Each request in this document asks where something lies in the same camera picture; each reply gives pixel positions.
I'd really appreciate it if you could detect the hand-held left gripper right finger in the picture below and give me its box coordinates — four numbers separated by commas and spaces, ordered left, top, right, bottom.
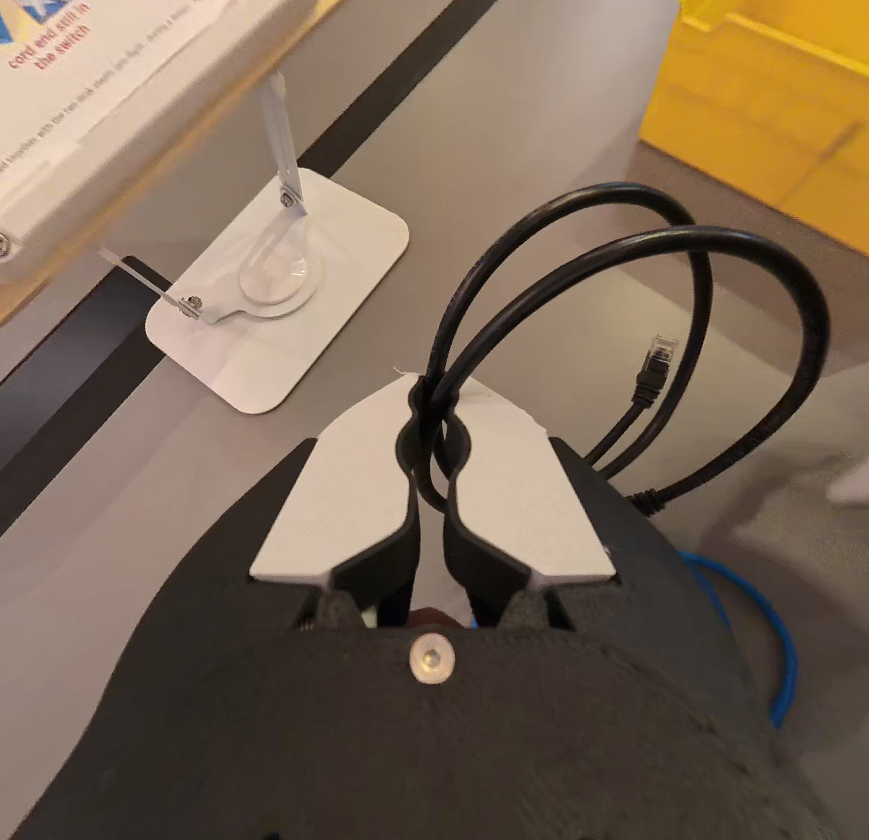
443, 377, 619, 629

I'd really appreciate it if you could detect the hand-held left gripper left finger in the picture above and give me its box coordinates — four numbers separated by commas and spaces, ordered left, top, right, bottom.
248, 374, 425, 629

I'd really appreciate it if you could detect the blue ethernet cable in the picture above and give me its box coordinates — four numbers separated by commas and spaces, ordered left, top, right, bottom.
679, 551, 801, 729

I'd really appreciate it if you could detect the black ethernet cable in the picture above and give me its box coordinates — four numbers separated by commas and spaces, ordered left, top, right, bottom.
411, 182, 832, 515

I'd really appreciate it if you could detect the yellow plastic bin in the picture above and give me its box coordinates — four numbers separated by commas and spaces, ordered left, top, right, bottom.
638, 0, 869, 257

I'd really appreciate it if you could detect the white document stand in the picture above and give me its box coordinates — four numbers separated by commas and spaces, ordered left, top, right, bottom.
0, 0, 410, 416

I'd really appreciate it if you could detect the printed instruction sheet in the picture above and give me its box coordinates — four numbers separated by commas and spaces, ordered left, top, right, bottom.
0, 0, 306, 196

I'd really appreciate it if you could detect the dark desk cable channel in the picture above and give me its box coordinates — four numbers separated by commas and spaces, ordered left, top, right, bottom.
0, 0, 527, 538

